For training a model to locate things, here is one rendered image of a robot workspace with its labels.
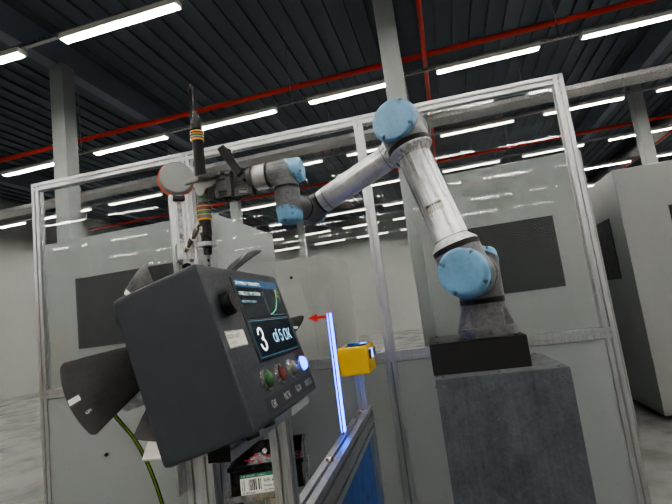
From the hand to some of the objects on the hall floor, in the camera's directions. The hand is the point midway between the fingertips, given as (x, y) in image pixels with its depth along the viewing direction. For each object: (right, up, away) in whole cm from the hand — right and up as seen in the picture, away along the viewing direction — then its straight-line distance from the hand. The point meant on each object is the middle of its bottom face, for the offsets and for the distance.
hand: (193, 183), depth 144 cm
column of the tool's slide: (-4, -173, +42) cm, 178 cm away
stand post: (+13, -164, -10) cm, 165 cm away
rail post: (+65, -159, +3) cm, 172 cm away
